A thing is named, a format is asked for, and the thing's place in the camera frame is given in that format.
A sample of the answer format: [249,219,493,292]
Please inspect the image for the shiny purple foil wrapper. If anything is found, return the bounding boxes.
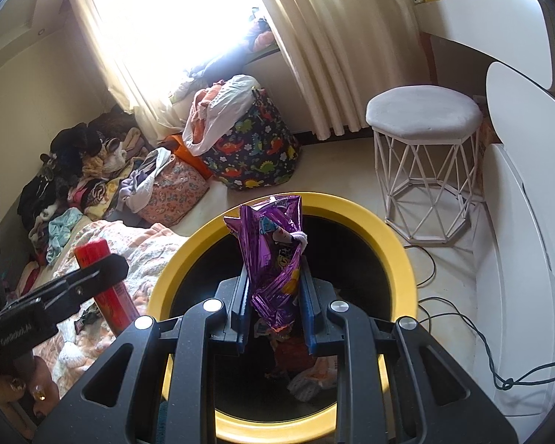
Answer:
[224,195,307,331]

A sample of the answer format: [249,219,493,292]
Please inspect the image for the red cylindrical can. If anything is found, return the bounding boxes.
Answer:
[74,239,139,336]

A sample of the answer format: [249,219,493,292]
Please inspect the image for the trash inside bin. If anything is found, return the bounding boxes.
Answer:
[253,319,338,403]

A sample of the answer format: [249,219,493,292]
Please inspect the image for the yellow rimmed trash bin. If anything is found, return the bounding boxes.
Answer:
[146,190,419,444]

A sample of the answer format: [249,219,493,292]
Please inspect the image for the left hand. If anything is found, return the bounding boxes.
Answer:
[0,356,60,440]

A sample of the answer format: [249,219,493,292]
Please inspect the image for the light blue garment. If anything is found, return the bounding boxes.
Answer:
[46,208,83,265]

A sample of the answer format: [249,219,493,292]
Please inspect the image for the pink floral fabric bag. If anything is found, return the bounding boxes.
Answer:
[138,157,208,228]

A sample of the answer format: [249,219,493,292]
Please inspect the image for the dinosaur print laundry basket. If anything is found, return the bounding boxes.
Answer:
[201,88,300,191]

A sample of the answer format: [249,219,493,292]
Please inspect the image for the orange container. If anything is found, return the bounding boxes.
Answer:
[158,134,212,179]

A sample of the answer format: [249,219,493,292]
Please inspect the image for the pile of clothes on bed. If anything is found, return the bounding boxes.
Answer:
[17,106,153,265]

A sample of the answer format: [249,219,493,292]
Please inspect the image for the white plastic bag with clothes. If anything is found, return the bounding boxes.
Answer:
[182,74,262,157]

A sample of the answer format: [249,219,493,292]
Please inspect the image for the white curved desk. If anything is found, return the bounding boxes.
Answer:
[416,0,555,443]

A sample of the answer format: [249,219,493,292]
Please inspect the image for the clothes on window sill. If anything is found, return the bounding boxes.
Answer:
[170,16,279,103]

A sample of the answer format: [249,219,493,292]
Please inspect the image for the cream curtain left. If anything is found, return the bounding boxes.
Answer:
[70,0,189,143]

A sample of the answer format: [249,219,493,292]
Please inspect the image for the cream curtain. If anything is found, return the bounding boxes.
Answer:
[262,0,430,140]
[70,0,189,143]

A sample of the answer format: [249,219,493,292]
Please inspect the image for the cream curtain right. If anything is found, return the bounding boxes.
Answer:
[262,0,430,140]

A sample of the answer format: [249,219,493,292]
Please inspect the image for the white wire frame stool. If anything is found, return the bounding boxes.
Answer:
[366,85,483,246]

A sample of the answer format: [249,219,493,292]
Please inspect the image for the black cable on floor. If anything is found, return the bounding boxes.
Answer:
[404,243,555,392]

